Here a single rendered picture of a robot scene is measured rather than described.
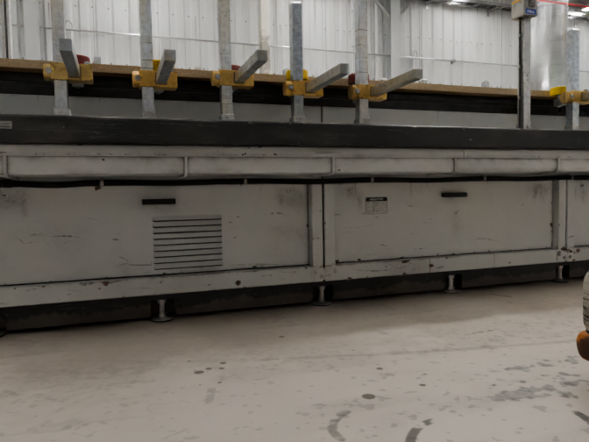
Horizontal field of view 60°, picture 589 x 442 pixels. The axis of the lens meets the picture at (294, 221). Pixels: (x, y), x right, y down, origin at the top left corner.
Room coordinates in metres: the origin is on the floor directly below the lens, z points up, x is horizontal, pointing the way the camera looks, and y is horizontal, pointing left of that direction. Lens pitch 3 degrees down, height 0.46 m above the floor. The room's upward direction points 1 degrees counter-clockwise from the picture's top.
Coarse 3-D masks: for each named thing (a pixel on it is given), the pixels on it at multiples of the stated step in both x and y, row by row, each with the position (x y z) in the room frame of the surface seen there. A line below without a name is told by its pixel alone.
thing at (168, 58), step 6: (162, 54) 1.39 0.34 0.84; (168, 54) 1.35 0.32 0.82; (174, 54) 1.36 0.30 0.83; (162, 60) 1.40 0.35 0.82; (168, 60) 1.35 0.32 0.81; (174, 60) 1.36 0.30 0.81; (162, 66) 1.41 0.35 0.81; (168, 66) 1.41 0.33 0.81; (162, 72) 1.48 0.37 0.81; (168, 72) 1.48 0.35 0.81; (156, 78) 1.61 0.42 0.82; (162, 78) 1.55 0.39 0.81; (156, 90) 1.73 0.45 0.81; (162, 90) 1.73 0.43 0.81
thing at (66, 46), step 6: (60, 42) 1.27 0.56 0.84; (66, 42) 1.27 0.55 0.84; (72, 42) 1.29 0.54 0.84; (60, 48) 1.27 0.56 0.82; (66, 48) 1.27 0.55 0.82; (72, 48) 1.28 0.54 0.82; (60, 54) 1.31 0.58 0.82; (66, 54) 1.31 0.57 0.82; (72, 54) 1.31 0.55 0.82; (66, 60) 1.36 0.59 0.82; (72, 60) 1.36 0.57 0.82; (66, 66) 1.42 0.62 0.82; (72, 66) 1.42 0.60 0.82; (78, 66) 1.49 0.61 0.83; (72, 72) 1.49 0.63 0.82; (78, 72) 1.49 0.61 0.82; (72, 84) 1.65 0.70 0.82; (78, 84) 1.65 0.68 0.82
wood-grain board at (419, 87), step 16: (0, 64) 1.63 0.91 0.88; (16, 64) 1.64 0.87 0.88; (32, 64) 1.66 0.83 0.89; (96, 64) 1.72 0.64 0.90; (192, 80) 1.87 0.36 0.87; (208, 80) 1.87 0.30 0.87; (256, 80) 1.90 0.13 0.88; (272, 80) 1.92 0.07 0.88; (496, 96) 2.32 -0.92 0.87; (512, 96) 2.33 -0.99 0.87; (544, 96) 2.35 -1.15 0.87
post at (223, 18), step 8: (224, 0) 1.70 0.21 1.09; (224, 8) 1.70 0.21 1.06; (224, 16) 1.70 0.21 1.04; (224, 24) 1.70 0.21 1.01; (224, 32) 1.70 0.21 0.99; (224, 40) 1.70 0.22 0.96; (224, 48) 1.70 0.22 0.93; (224, 56) 1.70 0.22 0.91; (224, 64) 1.70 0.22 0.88; (224, 88) 1.70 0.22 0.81; (224, 96) 1.70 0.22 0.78; (224, 104) 1.70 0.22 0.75; (224, 112) 1.70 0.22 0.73; (232, 112) 1.71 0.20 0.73
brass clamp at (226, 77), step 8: (216, 72) 1.69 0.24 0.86; (224, 72) 1.69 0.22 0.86; (232, 72) 1.70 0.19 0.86; (216, 80) 1.68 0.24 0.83; (224, 80) 1.69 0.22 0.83; (232, 80) 1.70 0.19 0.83; (248, 80) 1.72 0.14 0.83; (232, 88) 1.74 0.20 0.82; (240, 88) 1.75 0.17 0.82; (248, 88) 1.75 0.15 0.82
